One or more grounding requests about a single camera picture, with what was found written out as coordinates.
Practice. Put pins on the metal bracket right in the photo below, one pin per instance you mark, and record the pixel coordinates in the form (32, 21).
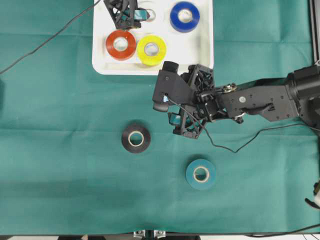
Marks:
(159, 234)

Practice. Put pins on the teal green tape roll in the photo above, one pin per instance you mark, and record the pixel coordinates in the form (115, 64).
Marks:
(200, 174)

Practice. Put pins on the white connector at edge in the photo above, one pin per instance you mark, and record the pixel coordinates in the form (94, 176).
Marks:
(315, 203)

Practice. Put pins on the black tape roll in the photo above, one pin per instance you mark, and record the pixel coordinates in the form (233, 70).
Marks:
(136, 138)

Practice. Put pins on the metal bracket left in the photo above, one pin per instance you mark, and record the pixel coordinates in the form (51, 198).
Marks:
(140, 234)

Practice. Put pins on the yellow tape roll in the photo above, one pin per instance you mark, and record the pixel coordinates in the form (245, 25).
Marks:
(151, 50)

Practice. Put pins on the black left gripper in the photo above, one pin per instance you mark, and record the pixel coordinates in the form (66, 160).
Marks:
(126, 14)

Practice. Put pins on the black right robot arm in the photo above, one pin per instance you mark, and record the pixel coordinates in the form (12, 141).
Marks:
(274, 99)

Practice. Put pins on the red tape roll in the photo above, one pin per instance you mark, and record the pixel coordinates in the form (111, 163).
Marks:
(120, 45)

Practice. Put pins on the white plastic tray case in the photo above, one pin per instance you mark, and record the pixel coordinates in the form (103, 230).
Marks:
(185, 49)

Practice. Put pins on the aluminium frame rail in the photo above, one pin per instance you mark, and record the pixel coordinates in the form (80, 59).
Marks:
(314, 16)

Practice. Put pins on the white tape roll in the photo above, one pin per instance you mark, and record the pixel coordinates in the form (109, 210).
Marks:
(152, 15)

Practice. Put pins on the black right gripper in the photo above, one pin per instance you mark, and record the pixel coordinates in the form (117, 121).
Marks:
(191, 119)

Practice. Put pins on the metal bracket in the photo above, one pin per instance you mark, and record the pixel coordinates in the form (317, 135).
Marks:
(159, 234)
(140, 234)

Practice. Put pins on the green table cloth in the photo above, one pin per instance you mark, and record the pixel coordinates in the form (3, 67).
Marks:
(70, 174)

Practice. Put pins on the blue tape roll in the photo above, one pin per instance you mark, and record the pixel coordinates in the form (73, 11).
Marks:
(184, 17)

